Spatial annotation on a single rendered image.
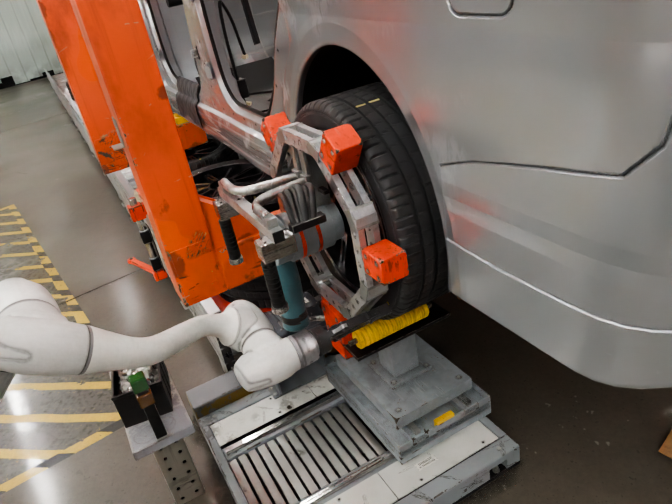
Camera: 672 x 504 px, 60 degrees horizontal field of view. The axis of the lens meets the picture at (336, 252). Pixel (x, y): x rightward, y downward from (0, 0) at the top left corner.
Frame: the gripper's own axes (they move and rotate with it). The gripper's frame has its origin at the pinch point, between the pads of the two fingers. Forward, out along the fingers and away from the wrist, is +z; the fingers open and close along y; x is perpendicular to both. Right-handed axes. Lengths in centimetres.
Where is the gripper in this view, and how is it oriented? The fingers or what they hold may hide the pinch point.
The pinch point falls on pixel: (378, 312)
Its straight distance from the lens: 160.3
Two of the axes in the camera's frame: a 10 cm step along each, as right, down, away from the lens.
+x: -4.5, -8.6, 2.4
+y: 2.1, -3.6, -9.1
